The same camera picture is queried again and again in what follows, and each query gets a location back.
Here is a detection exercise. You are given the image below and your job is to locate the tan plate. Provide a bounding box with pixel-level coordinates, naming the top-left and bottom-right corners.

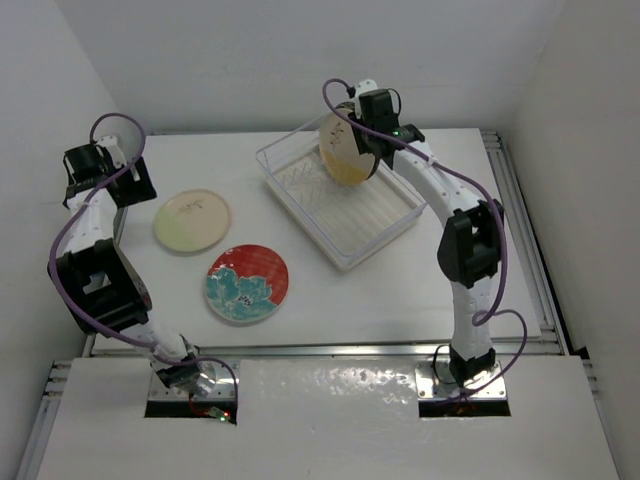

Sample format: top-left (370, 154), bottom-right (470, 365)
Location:
top-left (319, 113), bottom-right (376, 186)

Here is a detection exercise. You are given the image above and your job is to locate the cream plate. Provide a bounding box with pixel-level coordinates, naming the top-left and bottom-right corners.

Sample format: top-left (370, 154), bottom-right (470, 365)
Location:
top-left (153, 189), bottom-right (232, 254)

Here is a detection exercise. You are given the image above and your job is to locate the red blue floral plate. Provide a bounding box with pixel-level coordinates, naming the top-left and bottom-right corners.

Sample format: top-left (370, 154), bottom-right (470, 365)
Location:
top-left (204, 244), bottom-right (290, 326)

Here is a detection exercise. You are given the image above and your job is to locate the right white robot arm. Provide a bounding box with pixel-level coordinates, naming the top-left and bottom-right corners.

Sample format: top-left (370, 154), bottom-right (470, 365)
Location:
top-left (348, 81), bottom-right (506, 387)

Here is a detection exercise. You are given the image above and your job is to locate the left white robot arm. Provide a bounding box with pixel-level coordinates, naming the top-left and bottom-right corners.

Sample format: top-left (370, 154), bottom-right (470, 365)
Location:
top-left (47, 142), bottom-right (201, 393)

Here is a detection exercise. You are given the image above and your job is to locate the black patterned plate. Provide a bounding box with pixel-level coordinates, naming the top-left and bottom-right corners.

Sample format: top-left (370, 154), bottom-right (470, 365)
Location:
top-left (336, 101), bottom-right (356, 114)

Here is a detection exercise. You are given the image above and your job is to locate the cream drip tray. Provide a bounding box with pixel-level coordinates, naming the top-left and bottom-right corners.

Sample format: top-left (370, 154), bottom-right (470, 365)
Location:
top-left (265, 175), bottom-right (425, 271)

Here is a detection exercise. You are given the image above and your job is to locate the small green circuit board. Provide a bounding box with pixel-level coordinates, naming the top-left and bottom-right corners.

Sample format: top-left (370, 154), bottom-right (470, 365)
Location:
top-left (188, 395), bottom-right (231, 424)

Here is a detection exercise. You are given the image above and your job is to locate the white front cover panel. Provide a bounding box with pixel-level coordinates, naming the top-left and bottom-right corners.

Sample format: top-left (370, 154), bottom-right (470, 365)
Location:
top-left (39, 357), bottom-right (617, 479)

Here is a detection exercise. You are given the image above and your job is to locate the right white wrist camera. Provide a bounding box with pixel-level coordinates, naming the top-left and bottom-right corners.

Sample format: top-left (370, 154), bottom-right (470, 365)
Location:
top-left (347, 79), bottom-right (378, 99)

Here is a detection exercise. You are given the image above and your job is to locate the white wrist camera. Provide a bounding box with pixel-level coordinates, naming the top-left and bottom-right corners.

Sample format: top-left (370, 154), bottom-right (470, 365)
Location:
top-left (97, 134), bottom-right (127, 169)
top-left (347, 79), bottom-right (378, 99)

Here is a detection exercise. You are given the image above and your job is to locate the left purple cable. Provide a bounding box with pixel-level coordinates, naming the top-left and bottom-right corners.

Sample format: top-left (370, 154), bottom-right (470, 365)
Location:
top-left (47, 112), bottom-right (240, 401)

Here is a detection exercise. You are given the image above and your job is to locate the purple cable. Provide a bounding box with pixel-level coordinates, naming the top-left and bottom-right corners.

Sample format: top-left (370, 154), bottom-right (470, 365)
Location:
top-left (321, 77), bottom-right (529, 401)
top-left (47, 112), bottom-right (240, 401)

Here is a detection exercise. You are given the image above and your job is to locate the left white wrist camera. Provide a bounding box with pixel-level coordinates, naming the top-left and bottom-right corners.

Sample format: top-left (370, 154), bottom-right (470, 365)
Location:
top-left (97, 134), bottom-right (127, 169)

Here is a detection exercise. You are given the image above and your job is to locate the white wire dish rack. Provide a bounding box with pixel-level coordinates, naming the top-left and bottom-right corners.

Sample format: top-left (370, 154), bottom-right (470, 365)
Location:
top-left (256, 131), bottom-right (426, 222)

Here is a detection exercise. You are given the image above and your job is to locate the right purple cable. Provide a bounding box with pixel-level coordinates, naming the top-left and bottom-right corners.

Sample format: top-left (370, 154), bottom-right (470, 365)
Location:
top-left (321, 77), bottom-right (529, 401)

